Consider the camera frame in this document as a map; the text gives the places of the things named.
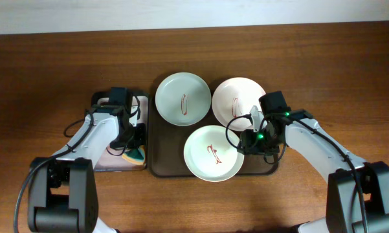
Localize green and yellow sponge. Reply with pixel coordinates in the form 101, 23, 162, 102
122, 146, 146, 166

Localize pale green plate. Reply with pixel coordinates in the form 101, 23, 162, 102
155, 72, 212, 126

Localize cream white plate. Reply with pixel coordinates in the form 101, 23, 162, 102
183, 125, 245, 183

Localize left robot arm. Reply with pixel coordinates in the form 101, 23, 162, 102
22, 87, 148, 232

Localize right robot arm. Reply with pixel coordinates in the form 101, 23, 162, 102
237, 91, 389, 232

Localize small black sponge tray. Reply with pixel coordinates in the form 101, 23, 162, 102
94, 91, 150, 172

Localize pale pink plate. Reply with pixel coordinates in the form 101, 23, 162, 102
212, 77, 266, 127

